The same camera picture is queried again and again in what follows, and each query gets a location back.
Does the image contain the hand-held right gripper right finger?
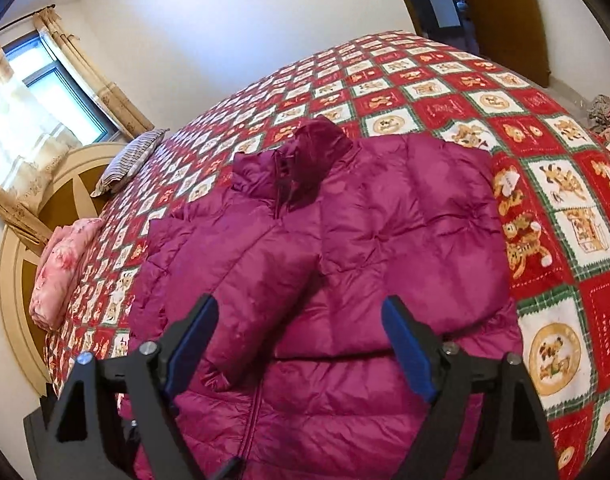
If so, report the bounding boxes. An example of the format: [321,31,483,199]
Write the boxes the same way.
[381,296,560,480]

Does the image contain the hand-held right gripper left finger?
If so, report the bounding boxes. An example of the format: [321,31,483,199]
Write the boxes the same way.
[44,294,240,480]

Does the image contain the magenta puffer jacket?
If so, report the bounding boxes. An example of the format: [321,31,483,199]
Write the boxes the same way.
[117,114,524,480]

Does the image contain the pink floral folded quilt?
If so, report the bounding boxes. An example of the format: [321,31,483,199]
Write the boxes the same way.
[29,217,104,332]

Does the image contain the wooden bed headboard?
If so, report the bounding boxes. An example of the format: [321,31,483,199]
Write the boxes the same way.
[0,142,130,397]

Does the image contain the striped pillow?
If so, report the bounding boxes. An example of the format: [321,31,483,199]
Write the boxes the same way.
[90,128,170,198]

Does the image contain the red printed bed blanket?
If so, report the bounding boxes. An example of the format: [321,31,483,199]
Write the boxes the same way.
[44,30,610,480]

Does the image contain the sheer white patterned curtain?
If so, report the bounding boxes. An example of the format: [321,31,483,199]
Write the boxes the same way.
[0,37,68,246]

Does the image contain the beige patterned curtain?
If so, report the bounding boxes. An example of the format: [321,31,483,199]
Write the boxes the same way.
[33,7,156,142]

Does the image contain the window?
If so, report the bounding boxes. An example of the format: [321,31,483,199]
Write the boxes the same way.
[2,30,120,147]

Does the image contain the brown wooden door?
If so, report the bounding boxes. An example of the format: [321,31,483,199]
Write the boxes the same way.
[452,0,552,87]

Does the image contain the dark doorway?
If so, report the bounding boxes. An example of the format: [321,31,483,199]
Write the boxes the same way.
[385,0,482,56]

